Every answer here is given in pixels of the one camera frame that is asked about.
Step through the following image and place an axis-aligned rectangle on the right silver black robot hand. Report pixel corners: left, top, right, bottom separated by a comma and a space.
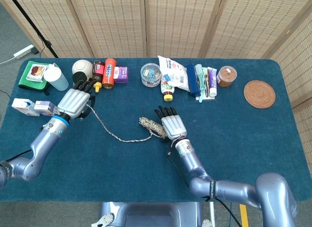
154, 105, 188, 142

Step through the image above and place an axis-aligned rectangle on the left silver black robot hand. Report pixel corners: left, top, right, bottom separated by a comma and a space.
58, 78, 97, 121

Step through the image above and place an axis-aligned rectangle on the beige speckled braided rope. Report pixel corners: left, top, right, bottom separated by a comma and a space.
86, 104, 169, 143

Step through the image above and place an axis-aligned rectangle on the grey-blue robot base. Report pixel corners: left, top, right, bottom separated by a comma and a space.
91, 202, 213, 227

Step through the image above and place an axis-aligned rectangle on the glass jar black lid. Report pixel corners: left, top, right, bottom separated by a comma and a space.
72, 72, 88, 85

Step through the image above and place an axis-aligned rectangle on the pale blue plastic cup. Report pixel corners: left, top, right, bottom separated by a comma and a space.
43, 62, 70, 91

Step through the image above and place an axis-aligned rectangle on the white purple carton box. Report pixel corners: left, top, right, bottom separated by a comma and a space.
33, 100, 60, 117

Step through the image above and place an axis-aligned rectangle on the small white bottle yellow cap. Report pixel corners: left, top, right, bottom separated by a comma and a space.
160, 74, 176, 102

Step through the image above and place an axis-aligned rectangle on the white round bowl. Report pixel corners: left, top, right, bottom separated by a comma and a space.
72, 59, 94, 76

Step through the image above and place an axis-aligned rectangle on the brown sauce bottle yellow cap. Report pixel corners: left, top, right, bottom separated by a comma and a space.
91, 60, 105, 93

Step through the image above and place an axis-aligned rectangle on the white backing card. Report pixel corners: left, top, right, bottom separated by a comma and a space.
195, 94, 216, 101

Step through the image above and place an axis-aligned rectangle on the orange drink can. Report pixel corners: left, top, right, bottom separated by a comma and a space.
102, 58, 116, 89

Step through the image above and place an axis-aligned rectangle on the navy blue box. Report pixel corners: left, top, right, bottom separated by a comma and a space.
186, 63, 201, 98

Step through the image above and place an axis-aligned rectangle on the white snack packet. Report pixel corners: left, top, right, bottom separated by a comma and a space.
26, 64, 48, 83

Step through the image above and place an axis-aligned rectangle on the white blue carton box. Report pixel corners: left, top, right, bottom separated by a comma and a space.
11, 98, 40, 117

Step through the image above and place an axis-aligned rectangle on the purple small box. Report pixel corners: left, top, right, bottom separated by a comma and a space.
113, 66, 129, 84

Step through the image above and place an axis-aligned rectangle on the green cloth pouch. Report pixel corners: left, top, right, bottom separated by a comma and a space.
18, 61, 51, 92

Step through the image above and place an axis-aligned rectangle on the white printed plastic bag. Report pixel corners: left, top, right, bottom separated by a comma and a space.
157, 55, 191, 92

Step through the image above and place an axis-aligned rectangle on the slim purple yellow tube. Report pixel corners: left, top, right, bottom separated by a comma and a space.
202, 67, 211, 97

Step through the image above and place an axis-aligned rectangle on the clear tub of clips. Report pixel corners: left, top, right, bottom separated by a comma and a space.
140, 62, 162, 87

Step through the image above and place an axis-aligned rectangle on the purple white toothpaste tube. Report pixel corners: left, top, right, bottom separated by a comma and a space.
207, 67, 218, 97

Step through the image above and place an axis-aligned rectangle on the blue felt table cover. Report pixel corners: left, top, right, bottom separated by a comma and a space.
0, 58, 312, 203

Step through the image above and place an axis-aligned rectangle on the teal brush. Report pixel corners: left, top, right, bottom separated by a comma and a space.
195, 63, 208, 103

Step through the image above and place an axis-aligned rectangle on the black tripod stand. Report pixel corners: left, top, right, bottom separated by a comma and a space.
6, 0, 59, 59

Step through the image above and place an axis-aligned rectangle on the clear jar of rubber bands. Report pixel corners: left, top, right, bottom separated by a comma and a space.
216, 65, 238, 88

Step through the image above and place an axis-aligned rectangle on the white power strip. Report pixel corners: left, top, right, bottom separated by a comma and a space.
13, 44, 35, 59

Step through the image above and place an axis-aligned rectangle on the round woven rattan coaster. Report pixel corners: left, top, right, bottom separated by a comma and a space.
243, 80, 276, 109

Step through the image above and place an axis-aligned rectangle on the bamboo folding screen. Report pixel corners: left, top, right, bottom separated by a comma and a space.
0, 0, 312, 137

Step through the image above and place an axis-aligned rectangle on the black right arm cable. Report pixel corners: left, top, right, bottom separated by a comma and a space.
167, 152, 241, 227

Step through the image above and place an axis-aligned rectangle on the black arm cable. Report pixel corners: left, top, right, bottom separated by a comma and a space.
167, 152, 241, 227
4, 148, 32, 163

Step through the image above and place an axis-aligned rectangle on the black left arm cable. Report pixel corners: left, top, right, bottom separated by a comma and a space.
4, 148, 32, 163

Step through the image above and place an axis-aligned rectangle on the white power cord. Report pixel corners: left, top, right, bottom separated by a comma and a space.
0, 56, 18, 65

